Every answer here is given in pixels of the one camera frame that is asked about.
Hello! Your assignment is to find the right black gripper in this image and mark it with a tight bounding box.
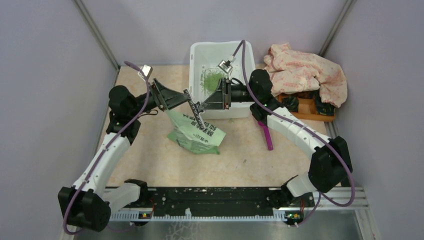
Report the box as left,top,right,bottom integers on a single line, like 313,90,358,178
199,78,258,111

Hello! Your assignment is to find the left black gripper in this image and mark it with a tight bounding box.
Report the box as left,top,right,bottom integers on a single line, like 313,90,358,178
129,77,190,118

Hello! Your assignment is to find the green cat litter bag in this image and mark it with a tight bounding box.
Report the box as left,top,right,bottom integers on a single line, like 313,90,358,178
165,110,226,155

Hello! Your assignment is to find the purple plastic scoop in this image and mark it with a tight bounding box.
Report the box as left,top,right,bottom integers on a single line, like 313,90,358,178
257,121,274,151

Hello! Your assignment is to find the white bag clip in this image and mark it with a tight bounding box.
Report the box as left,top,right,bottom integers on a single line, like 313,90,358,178
183,88,206,131

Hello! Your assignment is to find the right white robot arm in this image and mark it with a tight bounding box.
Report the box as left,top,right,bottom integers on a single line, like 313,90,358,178
196,69,355,207

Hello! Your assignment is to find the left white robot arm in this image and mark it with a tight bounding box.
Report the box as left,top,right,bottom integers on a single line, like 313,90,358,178
58,79,192,235

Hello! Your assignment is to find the green cat litter pile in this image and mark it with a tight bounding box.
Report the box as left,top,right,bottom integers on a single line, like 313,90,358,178
200,67,228,96

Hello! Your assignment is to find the white plastic litter box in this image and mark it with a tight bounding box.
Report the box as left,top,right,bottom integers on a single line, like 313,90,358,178
188,40,258,120

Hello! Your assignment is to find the dark patterned cloth bundle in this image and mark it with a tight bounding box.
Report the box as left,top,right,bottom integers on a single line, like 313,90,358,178
281,95,299,112

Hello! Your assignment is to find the pink patterned cloth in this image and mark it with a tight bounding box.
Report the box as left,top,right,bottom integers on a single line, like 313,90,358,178
263,43,348,108

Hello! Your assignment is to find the wooden tray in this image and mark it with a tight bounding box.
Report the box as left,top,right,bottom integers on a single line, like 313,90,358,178
276,91,336,122

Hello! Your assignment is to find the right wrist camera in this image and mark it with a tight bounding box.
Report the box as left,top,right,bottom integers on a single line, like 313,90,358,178
218,56,235,74

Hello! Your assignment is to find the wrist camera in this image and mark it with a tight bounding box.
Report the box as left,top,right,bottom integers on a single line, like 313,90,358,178
218,56,235,74
138,64,153,81

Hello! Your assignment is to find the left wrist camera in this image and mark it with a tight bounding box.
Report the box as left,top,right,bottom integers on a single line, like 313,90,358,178
138,64,153,81

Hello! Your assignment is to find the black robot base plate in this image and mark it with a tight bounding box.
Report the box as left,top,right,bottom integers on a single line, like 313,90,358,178
124,187,315,220

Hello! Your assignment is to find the aluminium frame rail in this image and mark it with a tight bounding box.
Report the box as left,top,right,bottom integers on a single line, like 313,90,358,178
67,187,370,223

